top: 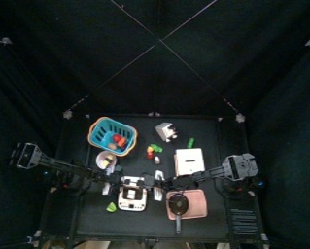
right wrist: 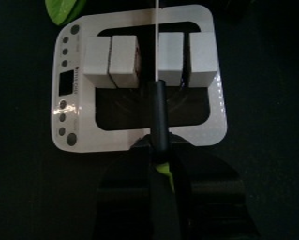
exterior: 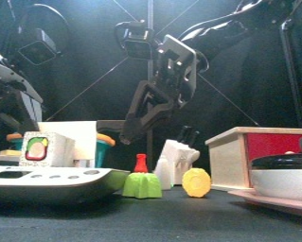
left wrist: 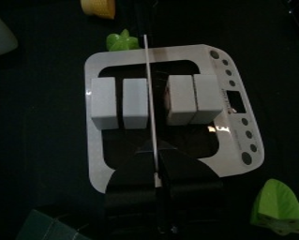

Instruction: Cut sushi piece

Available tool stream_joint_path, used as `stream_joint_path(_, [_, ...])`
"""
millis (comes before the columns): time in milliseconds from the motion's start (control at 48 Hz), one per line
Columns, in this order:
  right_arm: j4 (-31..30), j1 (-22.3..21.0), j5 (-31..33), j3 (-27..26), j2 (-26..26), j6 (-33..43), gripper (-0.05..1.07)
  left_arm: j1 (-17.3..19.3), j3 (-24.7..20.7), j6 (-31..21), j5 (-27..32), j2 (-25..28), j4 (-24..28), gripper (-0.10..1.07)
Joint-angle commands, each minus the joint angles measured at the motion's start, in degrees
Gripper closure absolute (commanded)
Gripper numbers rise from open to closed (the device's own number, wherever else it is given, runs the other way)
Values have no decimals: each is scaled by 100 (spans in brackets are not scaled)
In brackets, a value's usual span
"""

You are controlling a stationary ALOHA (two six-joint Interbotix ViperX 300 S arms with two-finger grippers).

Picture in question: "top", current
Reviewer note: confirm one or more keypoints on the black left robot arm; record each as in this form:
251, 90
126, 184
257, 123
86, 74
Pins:
58, 163

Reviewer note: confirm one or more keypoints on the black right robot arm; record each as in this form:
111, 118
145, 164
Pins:
209, 173

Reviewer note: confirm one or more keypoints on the dark yellow toy sushi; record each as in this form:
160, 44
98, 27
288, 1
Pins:
109, 159

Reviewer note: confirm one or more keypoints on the small white toy piece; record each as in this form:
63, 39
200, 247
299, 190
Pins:
157, 160

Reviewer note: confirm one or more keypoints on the white toy sushi piece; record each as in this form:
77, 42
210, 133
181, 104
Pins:
131, 193
131, 190

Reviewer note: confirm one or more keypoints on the small red toy piece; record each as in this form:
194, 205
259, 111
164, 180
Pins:
150, 155

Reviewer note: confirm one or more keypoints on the yellow toy piece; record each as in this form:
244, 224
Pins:
150, 149

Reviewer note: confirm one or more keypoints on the white bowl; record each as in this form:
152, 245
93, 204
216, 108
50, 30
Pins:
101, 160

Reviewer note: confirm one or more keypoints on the black frying pan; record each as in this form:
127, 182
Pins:
178, 204

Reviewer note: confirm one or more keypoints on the green toy wedge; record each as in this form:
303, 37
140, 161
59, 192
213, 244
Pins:
111, 207

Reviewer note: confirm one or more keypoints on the white toy stove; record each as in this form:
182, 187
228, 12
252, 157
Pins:
133, 206

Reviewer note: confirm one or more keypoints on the tan toy food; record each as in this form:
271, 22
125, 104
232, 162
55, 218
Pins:
113, 146

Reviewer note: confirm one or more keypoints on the green toy vegetable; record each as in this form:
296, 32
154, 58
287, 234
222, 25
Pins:
157, 148

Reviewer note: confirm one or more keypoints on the white toy toaster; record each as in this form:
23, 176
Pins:
189, 161

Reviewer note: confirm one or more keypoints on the orange toy food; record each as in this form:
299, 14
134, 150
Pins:
122, 142

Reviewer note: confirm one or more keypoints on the pink mat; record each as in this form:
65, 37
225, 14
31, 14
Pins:
198, 204

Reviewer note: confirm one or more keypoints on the red toy food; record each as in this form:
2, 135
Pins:
117, 138

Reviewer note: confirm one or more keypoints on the green toy stick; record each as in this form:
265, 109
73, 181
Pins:
190, 142

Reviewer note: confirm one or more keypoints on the blue basket orange rim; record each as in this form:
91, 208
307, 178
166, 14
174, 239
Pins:
102, 129

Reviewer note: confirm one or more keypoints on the white toy appliance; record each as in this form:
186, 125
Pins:
164, 129

